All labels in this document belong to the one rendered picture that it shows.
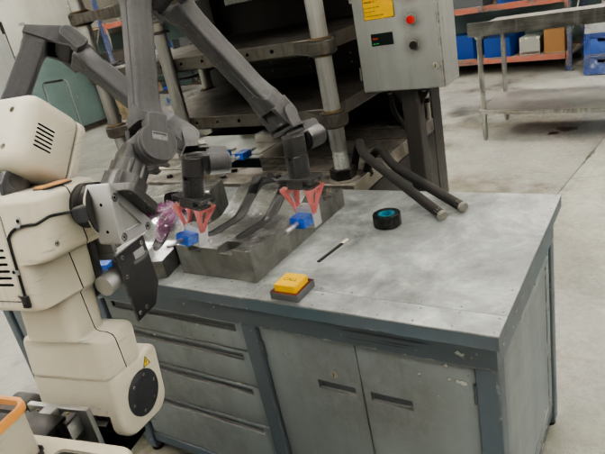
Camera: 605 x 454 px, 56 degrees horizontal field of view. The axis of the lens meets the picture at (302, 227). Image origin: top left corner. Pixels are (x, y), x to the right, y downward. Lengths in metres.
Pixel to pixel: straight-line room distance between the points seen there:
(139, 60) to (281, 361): 0.85
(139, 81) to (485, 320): 0.83
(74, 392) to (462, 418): 0.86
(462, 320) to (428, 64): 1.03
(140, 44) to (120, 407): 0.75
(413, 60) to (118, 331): 1.29
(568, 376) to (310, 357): 1.14
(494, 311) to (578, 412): 1.03
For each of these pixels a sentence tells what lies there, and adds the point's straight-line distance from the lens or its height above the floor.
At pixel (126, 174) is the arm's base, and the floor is 1.22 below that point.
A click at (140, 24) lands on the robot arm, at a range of 1.27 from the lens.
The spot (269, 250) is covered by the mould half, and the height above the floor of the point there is 0.85.
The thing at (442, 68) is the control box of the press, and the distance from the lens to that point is 2.00.
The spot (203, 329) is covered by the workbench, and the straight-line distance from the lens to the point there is 1.72.
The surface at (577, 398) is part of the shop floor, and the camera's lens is 2.27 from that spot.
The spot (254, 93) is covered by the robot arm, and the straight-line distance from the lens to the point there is 1.38.
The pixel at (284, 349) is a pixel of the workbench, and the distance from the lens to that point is 1.56.
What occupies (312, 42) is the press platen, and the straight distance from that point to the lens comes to 2.00.
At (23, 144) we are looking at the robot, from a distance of 1.13.
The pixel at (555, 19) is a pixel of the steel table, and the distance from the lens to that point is 4.61.
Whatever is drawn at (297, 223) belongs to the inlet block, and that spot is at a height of 0.94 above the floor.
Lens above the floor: 1.48
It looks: 23 degrees down
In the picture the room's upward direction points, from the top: 12 degrees counter-clockwise
